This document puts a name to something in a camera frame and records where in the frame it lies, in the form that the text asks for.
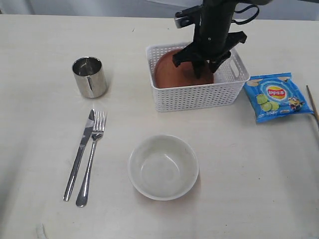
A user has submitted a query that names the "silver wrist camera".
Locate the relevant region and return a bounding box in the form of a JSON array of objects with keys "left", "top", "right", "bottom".
[{"left": 174, "top": 5, "right": 202, "bottom": 28}]

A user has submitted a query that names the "silver metal fork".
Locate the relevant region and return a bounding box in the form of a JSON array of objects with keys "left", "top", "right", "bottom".
[{"left": 76, "top": 111, "right": 107, "bottom": 207}]

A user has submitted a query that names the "wooden chopstick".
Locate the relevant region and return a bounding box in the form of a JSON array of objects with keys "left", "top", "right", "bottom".
[{"left": 306, "top": 85, "right": 319, "bottom": 125}]

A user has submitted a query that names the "brown wooden plate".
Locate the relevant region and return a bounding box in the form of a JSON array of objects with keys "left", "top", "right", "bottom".
[{"left": 154, "top": 49, "right": 214, "bottom": 89}]

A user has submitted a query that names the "stainless steel cup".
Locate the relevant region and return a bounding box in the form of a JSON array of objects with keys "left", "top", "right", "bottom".
[{"left": 72, "top": 56, "right": 108, "bottom": 99}]

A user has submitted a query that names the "white plastic woven basket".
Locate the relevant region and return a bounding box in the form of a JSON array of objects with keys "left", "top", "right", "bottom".
[{"left": 146, "top": 42, "right": 250, "bottom": 112}]

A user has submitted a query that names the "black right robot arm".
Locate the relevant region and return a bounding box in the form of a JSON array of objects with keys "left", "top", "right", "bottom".
[{"left": 172, "top": 0, "right": 270, "bottom": 78}]

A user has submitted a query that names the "speckled ceramic bowl with flowers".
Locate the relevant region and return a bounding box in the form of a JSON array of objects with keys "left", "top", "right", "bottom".
[{"left": 128, "top": 134, "right": 199, "bottom": 201}]

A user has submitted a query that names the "silver table knife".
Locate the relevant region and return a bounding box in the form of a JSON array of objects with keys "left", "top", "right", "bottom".
[{"left": 63, "top": 109, "right": 96, "bottom": 201}]

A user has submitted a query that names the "blue chips bag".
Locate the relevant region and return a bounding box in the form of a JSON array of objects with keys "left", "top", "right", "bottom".
[{"left": 244, "top": 72, "right": 314, "bottom": 123}]

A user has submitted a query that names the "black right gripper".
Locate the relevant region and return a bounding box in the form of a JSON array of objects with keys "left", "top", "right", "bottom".
[{"left": 172, "top": 31, "right": 247, "bottom": 79}]

